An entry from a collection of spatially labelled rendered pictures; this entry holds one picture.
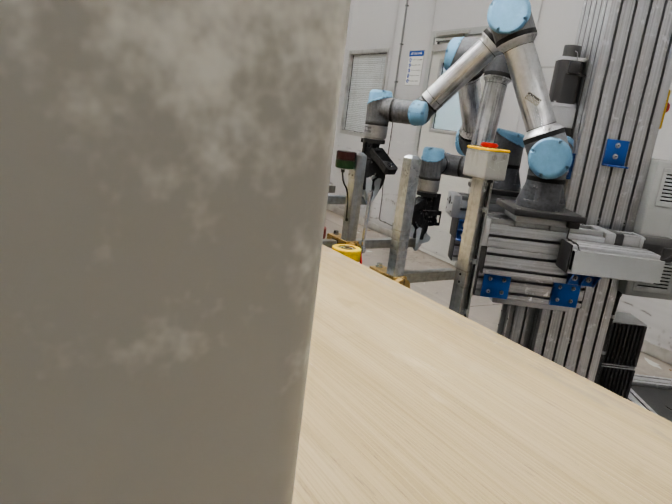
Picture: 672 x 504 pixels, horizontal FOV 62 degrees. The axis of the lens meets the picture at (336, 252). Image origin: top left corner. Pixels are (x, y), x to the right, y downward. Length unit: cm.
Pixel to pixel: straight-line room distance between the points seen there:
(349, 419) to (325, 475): 11
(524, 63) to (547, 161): 28
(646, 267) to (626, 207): 34
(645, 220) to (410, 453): 161
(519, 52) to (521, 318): 97
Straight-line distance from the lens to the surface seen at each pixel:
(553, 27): 477
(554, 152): 170
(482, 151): 130
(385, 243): 189
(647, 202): 213
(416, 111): 178
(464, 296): 138
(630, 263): 185
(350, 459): 64
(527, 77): 173
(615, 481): 73
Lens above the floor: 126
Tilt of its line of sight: 14 degrees down
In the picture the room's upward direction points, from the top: 7 degrees clockwise
